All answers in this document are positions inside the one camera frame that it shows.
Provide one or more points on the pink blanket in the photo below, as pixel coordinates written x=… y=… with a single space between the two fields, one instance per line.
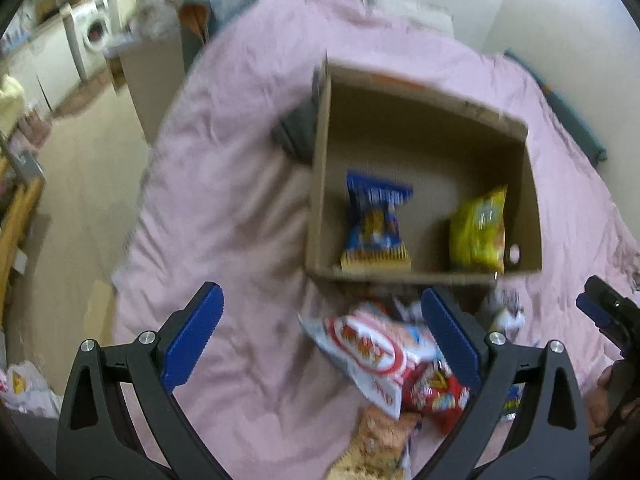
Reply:
x=240 y=210

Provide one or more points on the blue grey clothing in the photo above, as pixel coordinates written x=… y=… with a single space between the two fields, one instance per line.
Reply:
x=230 y=5

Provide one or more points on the pale yellow cloth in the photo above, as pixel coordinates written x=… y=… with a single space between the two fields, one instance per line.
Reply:
x=10 y=105

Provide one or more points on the small blue snack packet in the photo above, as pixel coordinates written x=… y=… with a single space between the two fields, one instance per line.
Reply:
x=512 y=402

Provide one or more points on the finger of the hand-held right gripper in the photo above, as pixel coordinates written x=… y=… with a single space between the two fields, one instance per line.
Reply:
x=592 y=305

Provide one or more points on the white washing machine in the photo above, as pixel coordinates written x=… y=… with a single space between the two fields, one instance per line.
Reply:
x=95 y=32

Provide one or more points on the beige storage box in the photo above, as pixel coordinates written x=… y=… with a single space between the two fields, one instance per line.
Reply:
x=150 y=90

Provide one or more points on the white plastic bag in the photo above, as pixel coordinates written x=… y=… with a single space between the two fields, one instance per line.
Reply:
x=25 y=390

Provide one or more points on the wooden rack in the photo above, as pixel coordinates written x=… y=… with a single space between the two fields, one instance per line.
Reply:
x=20 y=215

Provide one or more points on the white red snack packet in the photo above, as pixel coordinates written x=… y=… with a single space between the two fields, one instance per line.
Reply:
x=365 y=350

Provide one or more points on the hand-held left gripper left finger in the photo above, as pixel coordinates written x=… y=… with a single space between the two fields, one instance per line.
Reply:
x=195 y=340

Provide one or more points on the white cabinet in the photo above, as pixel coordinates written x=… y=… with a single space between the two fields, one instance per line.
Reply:
x=45 y=70

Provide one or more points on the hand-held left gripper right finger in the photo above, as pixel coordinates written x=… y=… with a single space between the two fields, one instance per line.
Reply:
x=450 y=340

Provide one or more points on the brown cardboard box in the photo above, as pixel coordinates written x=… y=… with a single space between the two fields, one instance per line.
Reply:
x=425 y=150

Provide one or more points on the person's right hand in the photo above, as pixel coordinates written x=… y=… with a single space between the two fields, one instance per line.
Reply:
x=597 y=400

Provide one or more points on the blue snack packet yellow edge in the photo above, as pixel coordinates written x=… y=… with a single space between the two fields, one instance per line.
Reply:
x=375 y=220

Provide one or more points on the white pillow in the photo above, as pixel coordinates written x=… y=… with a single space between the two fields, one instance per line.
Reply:
x=415 y=10

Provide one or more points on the small white snack packet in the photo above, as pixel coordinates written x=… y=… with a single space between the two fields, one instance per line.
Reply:
x=507 y=317

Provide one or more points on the beige snack packet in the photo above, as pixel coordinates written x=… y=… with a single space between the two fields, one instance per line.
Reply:
x=375 y=440

